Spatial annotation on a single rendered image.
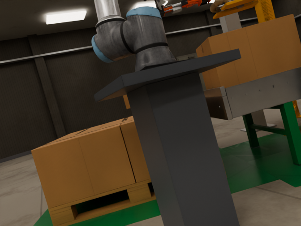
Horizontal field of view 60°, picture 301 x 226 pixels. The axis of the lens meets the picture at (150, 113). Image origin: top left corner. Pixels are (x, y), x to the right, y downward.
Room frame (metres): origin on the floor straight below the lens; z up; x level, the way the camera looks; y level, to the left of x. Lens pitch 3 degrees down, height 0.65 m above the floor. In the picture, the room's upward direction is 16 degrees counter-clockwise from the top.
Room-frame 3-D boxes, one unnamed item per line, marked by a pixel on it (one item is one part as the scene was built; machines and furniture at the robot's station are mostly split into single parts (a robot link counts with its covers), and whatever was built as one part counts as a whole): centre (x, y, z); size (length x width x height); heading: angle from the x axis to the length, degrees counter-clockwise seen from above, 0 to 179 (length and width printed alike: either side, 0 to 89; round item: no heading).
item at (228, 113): (1.93, -0.45, 0.47); 0.70 x 0.03 x 0.15; 2
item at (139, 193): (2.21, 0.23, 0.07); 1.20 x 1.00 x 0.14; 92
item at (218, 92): (1.93, -0.45, 0.58); 0.70 x 0.03 x 0.06; 2
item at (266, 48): (1.95, -0.80, 0.75); 0.60 x 0.40 x 0.40; 91
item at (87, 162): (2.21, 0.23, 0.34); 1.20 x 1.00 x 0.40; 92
